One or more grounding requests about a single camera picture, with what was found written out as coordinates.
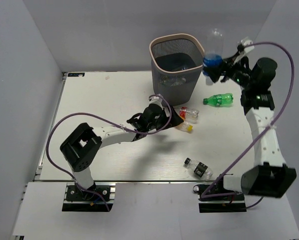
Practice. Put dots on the clear bottle black cap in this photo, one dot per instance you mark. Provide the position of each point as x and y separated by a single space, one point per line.
198 169

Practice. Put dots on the green bottle near bin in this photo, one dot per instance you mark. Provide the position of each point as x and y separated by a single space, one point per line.
219 100

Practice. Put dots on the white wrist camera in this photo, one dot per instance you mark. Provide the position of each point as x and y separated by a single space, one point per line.
244 47
161 102

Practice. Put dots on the clear bottle red cap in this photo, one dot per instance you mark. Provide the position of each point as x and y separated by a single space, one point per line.
189 114

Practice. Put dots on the clear bottle blue label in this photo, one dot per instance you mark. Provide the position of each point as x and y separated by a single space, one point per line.
213 52

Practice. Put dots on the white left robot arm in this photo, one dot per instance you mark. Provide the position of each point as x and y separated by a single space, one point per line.
81 146

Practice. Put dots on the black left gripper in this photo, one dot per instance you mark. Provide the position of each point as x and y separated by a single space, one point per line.
175 119

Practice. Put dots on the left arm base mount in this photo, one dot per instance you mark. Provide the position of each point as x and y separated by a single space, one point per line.
76 200

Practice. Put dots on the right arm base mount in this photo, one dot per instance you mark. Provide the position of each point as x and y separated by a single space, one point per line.
230 202

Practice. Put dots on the clear bottle yellow cap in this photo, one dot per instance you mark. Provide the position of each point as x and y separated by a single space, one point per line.
185 127

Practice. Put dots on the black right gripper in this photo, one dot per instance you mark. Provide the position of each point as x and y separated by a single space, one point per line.
227 65

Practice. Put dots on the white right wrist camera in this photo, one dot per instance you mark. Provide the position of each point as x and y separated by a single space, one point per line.
244 47

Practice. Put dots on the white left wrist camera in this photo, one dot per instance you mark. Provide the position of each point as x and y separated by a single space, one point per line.
161 102

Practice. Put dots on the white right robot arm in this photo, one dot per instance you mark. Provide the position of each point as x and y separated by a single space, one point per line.
270 175

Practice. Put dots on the grey mesh waste bin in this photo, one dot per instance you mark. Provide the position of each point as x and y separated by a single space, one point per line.
176 65

